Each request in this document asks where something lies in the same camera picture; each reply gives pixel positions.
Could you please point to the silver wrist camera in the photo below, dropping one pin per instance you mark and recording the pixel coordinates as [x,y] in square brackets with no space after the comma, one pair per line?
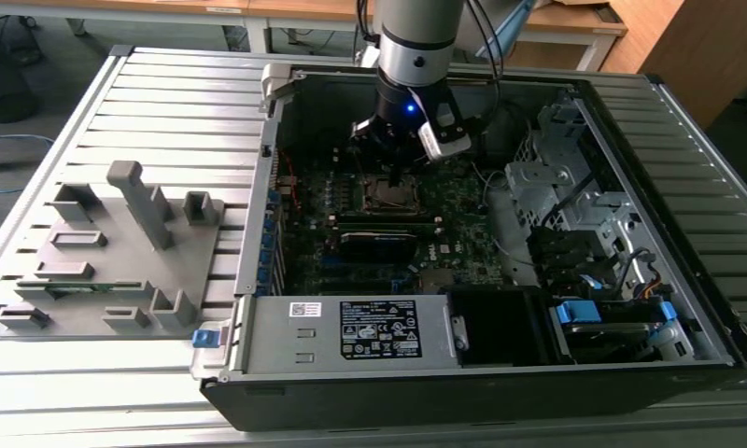
[442,147]

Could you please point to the green RAM stick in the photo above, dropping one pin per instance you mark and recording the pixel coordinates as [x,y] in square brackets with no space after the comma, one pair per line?
[77,290]

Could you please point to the small grey wrist camera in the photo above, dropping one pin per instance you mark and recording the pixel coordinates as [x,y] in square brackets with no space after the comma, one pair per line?
[360,130]

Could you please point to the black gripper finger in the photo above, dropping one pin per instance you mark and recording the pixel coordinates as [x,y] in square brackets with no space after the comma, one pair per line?
[398,175]

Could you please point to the blue case latch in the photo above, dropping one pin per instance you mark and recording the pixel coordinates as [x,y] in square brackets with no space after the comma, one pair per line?
[206,339]

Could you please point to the black plastic shroud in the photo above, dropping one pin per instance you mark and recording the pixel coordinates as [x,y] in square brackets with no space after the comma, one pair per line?
[498,326]

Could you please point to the wooden cabinet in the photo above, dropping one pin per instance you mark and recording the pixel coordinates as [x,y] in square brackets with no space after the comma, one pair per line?
[710,46]

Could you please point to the brown chipset heatsink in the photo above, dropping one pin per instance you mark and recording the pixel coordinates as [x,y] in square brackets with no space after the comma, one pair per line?
[437,278]

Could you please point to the grey power supply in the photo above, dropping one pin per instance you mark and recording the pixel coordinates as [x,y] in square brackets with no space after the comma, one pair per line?
[274,326]

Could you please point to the black plastic bracket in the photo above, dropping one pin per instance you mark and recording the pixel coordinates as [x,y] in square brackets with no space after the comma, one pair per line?
[566,252]

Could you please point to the silver drive cage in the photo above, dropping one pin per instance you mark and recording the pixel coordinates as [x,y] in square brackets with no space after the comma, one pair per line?
[535,179]

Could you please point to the hard disk in blue carrier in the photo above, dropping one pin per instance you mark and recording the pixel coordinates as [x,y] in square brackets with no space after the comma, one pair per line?
[575,312]

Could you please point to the grey case latch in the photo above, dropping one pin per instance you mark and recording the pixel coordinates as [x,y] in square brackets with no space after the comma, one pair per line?
[276,77]

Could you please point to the black waste bin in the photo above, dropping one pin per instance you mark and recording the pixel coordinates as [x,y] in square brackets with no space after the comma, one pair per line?
[9,100]

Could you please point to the green motherboard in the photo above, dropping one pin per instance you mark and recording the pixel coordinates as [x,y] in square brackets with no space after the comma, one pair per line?
[467,233]

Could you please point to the CPU socket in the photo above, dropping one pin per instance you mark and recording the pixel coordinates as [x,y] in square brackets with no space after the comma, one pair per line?
[364,211]

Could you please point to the black PC case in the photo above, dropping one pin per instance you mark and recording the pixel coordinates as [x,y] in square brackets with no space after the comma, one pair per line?
[473,401]

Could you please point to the grey parts rack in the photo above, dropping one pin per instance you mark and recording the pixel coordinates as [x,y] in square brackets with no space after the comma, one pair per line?
[131,284]

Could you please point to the wooden desk white frame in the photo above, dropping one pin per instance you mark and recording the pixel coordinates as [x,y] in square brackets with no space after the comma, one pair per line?
[162,5]
[566,21]

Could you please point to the black graphics card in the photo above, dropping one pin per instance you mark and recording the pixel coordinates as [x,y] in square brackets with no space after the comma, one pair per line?
[376,249]

